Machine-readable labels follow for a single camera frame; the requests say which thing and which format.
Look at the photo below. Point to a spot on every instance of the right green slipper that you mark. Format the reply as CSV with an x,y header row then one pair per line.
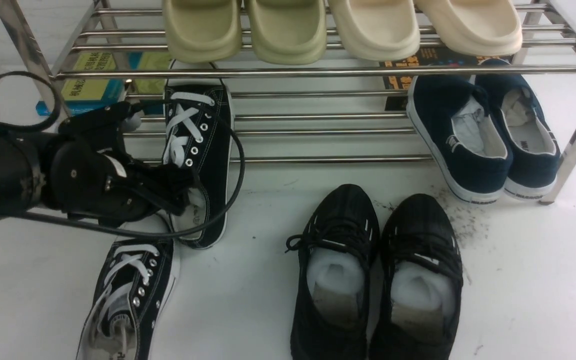
x,y
288,32

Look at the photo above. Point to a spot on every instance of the black mesh sneaker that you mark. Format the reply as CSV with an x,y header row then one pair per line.
x,y
336,251
422,283

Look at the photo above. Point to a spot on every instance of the right navy slip-on shoe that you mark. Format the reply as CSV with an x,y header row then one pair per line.
x,y
516,110

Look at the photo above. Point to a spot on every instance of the cream slipper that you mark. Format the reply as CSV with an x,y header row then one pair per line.
x,y
378,30
489,28

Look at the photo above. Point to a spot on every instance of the green slipper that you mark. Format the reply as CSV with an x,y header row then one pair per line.
x,y
202,31
288,32

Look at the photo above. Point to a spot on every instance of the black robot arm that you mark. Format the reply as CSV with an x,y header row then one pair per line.
x,y
22,162

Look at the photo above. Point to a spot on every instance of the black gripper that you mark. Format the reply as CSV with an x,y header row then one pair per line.
x,y
89,175

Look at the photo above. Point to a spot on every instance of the left navy slip-on shoe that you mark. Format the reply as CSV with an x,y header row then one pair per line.
x,y
454,118

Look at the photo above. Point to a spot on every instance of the black and orange book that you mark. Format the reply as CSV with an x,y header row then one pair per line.
x,y
403,80

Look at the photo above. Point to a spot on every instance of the left cream slipper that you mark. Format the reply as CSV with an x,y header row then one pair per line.
x,y
378,30

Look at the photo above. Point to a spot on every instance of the left green slipper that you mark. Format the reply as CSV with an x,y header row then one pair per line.
x,y
202,31

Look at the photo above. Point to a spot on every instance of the yellow and blue book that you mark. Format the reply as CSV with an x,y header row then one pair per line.
x,y
83,95

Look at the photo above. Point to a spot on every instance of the stainless steel shoe rack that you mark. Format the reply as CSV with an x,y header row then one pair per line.
x,y
100,20

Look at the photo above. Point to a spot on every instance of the left black mesh sneaker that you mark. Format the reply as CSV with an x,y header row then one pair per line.
x,y
336,251

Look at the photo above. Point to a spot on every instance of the black canvas sneaker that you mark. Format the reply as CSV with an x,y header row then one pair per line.
x,y
133,287
198,138

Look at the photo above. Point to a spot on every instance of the navy slip-on shoe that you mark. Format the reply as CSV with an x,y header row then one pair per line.
x,y
516,110
454,118

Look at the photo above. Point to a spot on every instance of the right black mesh sneaker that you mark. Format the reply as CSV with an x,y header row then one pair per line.
x,y
422,283

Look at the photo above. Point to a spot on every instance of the right cream slipper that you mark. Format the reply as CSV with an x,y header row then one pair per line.
x,y
489,28

